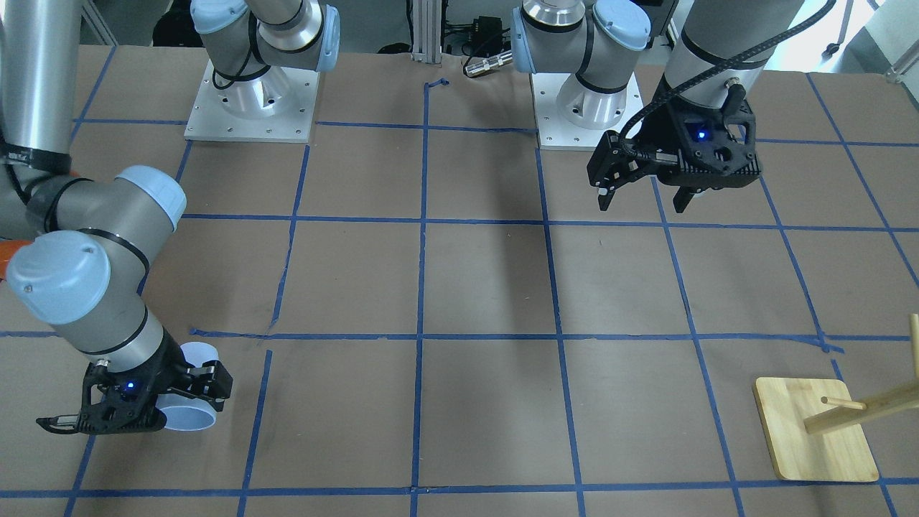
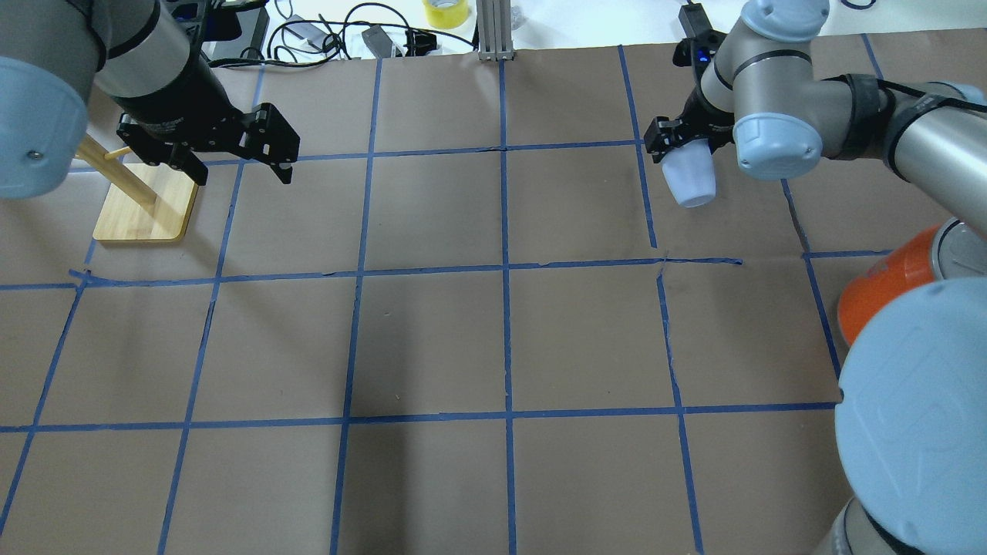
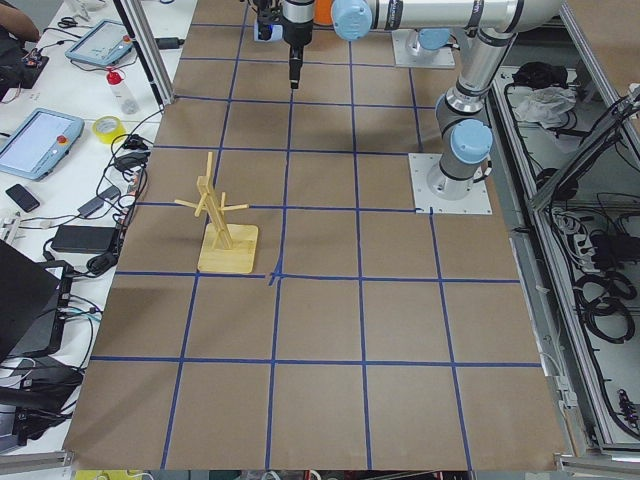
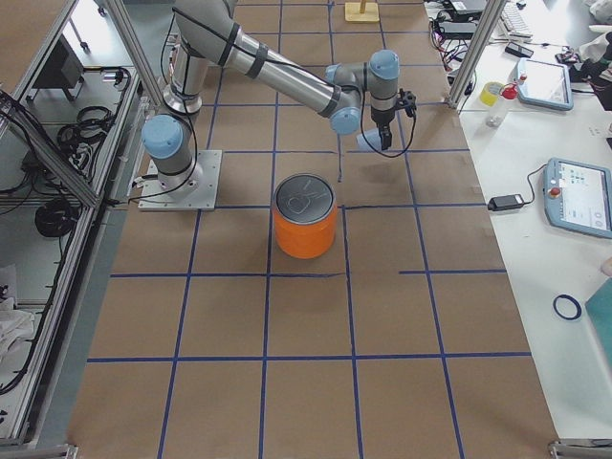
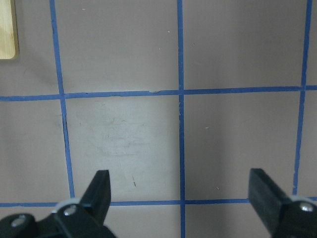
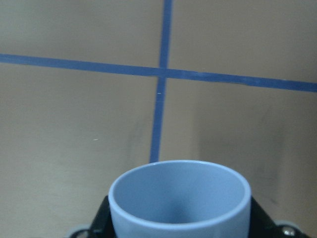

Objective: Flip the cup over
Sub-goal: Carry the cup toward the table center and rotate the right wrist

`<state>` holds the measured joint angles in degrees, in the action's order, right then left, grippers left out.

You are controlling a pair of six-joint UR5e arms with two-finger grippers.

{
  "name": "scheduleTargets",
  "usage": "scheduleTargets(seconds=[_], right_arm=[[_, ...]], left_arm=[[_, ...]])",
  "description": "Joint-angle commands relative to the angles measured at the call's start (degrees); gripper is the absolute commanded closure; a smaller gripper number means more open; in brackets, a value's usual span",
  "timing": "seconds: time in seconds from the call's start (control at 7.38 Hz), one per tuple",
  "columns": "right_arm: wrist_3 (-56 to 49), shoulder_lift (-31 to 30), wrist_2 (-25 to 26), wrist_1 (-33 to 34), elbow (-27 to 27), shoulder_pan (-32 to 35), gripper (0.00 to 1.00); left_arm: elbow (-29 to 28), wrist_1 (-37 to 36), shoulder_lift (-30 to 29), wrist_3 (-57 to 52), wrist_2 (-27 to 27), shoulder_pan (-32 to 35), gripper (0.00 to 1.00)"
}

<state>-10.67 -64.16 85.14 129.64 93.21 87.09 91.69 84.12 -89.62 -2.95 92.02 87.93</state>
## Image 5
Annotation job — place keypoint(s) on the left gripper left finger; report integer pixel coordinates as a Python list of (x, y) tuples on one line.
[(81, 219)]

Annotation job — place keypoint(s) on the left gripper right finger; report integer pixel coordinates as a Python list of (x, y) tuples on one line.
[(284, 216)]

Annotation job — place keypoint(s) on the wooden cup stand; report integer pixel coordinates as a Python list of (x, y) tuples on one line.
[(9, 46)]

